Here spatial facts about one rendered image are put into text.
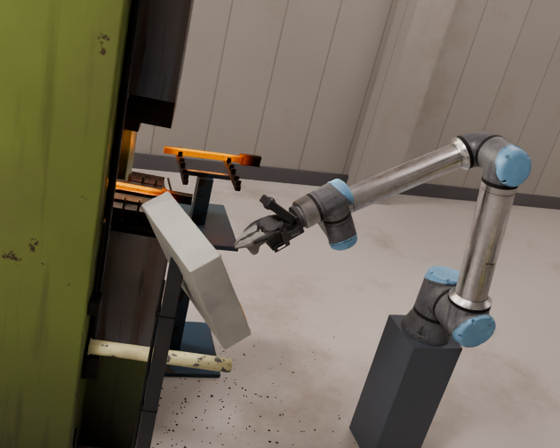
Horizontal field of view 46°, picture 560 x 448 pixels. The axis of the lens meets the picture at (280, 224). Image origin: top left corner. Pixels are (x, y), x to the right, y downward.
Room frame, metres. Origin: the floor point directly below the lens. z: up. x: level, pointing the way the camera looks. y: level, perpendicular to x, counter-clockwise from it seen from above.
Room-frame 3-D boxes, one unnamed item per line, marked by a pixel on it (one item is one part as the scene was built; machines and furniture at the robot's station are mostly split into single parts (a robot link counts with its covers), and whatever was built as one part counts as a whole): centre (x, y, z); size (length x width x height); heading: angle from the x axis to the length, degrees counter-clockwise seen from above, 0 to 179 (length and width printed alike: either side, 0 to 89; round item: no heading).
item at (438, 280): (2.24, -0.66, 0.79); 0.17 x 0.15 x 0.18; 24
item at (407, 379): (2.24, -0.65, 0.30); 0.22 x 0.22 x 0.60; 23
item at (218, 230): (2.54, 0.35, 0.67); 0.40 x 0.30 x 0.02; 19
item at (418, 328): (2.24, -0.65, 0.65); 0.19 x 0.19 x 0.10
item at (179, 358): (1.66, 0.26, 0.62); 0.44 x 0.05 x 0.05; 100
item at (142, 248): (2.00, 0.63, 0.69); 0.56 x 0.38 x 0.45; 100
